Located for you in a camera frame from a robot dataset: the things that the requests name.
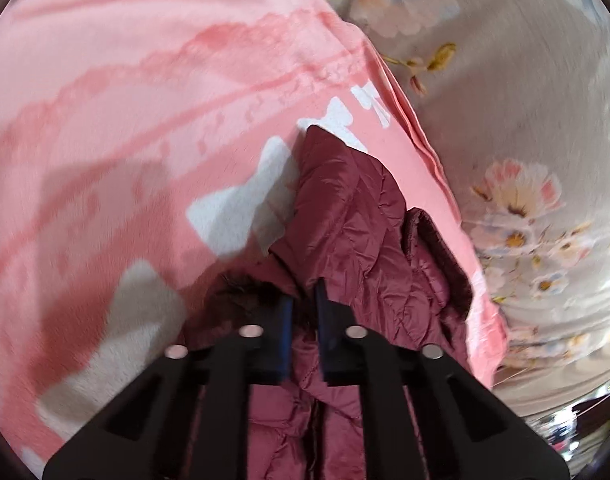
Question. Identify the pink printed blanket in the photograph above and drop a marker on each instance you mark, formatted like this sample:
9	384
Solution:
135	135

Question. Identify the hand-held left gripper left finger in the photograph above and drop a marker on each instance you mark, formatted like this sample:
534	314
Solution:
284	332

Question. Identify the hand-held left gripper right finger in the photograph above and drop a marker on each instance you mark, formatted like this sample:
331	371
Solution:
324	330

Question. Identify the grey floral bedsheet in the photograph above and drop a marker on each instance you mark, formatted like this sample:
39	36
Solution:
525	110

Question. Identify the maroon quilted jacket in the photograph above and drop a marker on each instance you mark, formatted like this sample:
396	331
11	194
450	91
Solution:
350	220

